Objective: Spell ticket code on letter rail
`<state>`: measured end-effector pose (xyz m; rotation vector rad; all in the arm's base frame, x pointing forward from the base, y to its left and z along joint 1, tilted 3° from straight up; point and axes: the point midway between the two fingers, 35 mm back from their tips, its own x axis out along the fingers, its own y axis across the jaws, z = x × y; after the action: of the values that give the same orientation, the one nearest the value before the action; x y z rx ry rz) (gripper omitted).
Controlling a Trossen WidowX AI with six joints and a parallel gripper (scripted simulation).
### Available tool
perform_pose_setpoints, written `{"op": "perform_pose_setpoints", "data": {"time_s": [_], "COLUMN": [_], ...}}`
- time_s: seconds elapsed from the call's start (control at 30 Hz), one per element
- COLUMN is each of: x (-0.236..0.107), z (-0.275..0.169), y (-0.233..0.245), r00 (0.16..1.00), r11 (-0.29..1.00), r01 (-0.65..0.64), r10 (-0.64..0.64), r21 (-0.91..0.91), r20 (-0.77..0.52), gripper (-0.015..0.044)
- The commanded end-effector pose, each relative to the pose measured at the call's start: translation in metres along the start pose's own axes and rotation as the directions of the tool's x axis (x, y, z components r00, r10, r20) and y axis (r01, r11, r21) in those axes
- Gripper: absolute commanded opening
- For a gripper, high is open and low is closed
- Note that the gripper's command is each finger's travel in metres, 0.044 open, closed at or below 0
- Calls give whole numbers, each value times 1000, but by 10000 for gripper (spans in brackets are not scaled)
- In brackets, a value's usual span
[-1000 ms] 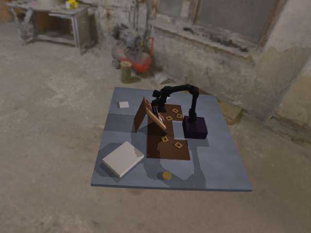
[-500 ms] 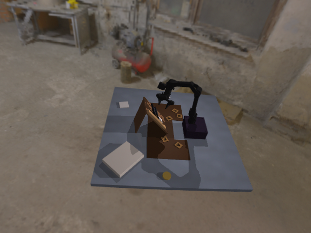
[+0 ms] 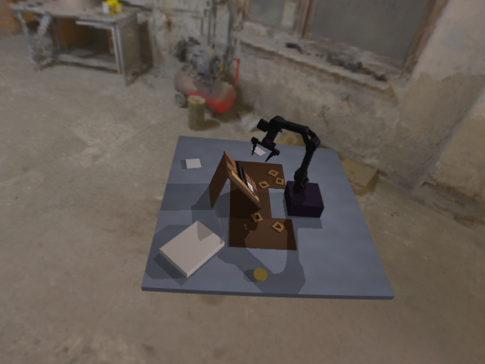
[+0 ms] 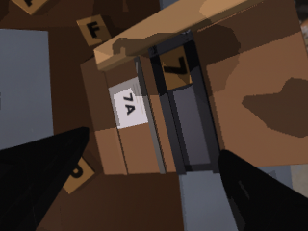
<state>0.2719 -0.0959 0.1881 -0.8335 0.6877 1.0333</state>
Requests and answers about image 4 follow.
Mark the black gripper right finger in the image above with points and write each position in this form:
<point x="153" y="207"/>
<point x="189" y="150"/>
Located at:
<point x="258" y="201"/>

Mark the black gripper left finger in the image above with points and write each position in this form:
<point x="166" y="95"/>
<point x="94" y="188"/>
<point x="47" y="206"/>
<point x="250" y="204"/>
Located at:
<point x="32" y="175"/>

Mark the tan letter tile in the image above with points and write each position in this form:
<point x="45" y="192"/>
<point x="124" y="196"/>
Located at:
<point x="94" y="30"/>
<point x="81" y="173"/>
<point x="30" y="6"/>
<point x="175" y="68"/>

